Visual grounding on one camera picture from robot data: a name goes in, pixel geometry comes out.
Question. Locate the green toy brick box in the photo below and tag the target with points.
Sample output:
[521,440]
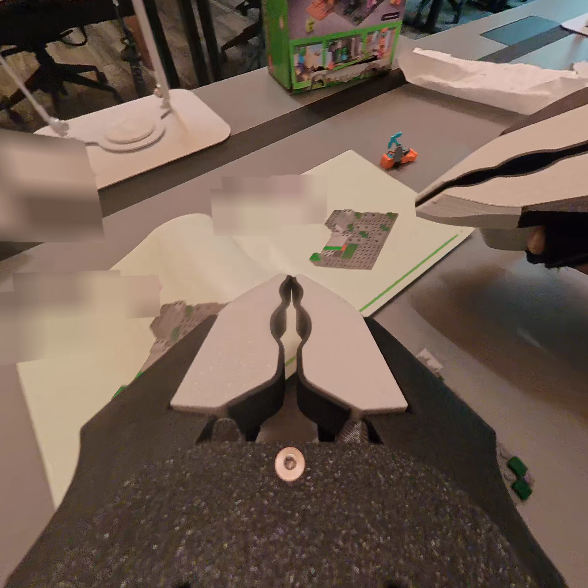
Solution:
[340,46]

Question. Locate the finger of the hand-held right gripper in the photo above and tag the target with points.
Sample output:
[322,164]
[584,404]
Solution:
[542,138]
[482,206]

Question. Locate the white paper sheet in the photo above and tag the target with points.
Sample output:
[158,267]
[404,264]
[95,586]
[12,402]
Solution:
[576,23]

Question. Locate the black office chair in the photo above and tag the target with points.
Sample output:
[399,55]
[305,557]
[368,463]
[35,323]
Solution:
[36,27]
[432,13]

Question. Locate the person's right hand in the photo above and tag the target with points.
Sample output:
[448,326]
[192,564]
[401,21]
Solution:
[535,241]

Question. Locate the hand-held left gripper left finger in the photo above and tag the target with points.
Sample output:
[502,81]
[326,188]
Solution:
[229,363]

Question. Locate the orange toy minifigure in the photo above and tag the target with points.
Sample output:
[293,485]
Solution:
[390,160]

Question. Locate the white paper bag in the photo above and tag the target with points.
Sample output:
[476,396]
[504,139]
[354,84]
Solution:
[482,78]

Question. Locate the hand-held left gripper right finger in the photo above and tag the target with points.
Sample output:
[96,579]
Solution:
[353,363]

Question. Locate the black metal frame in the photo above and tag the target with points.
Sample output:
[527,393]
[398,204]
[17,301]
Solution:
[209,41]

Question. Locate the open instruction booklet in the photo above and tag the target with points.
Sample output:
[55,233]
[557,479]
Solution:
[193,257]

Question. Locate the grey and green brick build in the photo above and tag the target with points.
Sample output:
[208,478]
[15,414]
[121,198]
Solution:
[519,468]

